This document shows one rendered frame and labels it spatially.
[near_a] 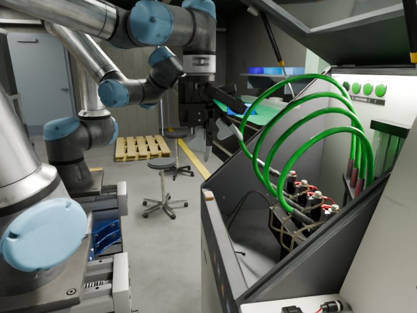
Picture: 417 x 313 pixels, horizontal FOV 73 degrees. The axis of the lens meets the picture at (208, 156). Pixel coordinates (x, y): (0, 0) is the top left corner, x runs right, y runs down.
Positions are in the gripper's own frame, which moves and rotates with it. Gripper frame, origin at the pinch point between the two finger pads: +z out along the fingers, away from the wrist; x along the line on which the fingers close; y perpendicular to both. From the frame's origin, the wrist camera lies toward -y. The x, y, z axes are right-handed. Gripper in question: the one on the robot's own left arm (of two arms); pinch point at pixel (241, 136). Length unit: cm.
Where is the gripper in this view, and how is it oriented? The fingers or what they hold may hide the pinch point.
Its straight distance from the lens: 84.7
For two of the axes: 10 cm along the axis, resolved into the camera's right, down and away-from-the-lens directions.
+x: -0.7, 0.7, -9.9
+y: -7.3, 6.7, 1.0
